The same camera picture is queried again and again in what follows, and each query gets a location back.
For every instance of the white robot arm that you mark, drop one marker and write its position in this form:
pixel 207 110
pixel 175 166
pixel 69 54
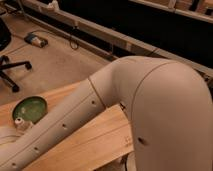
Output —
pixel 167 103

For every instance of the green ceramic bowl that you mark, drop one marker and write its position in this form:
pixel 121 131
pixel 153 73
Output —
pixel 32 109

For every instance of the black office chair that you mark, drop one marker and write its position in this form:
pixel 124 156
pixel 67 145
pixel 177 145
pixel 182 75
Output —
pixel 5 39

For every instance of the long metal frame rail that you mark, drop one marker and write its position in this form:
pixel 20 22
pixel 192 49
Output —
pixel 110 36

